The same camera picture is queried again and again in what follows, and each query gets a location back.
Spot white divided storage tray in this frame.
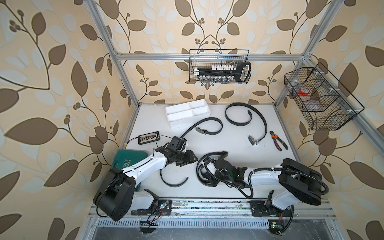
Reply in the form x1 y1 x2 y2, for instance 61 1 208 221
166 99 211 130

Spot black belt front loop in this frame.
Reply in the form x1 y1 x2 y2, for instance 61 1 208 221
196 151 228 187

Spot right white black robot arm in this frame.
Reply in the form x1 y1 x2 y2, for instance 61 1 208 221
197 156 330 215

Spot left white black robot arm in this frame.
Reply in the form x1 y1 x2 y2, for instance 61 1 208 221
93 136 198 222

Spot black bit holder box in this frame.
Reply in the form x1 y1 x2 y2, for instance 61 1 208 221
138 131 160 145

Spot black belt long middle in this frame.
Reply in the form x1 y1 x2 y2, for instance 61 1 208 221
159 117 224 188

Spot black belt back right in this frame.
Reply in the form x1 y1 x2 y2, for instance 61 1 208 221
225 103 268 146

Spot green plastic tool case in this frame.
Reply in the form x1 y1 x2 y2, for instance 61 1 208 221
111 150 149 170

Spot orange black pliers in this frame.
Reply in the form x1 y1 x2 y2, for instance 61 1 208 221
270 131 289 152

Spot red item in basket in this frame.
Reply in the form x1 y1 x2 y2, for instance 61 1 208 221
298 88 310 97

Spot aluminium front rail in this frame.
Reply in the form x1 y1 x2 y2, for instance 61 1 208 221
88 197 337 220

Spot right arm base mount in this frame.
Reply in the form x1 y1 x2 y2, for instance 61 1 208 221
249 200 292 217

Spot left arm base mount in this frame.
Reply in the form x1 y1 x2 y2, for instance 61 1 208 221
131 200 173 216

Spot black socket set rail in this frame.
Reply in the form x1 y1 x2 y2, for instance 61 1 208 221
194 62 252 83

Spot back wire basket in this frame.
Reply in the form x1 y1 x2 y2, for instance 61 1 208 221
189 49 252 85

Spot wire basket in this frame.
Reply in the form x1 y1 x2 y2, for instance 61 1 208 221
284 62 365 131
189 49 252 85

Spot right wire basket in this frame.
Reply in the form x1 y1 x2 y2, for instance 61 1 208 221
284 62 365 131

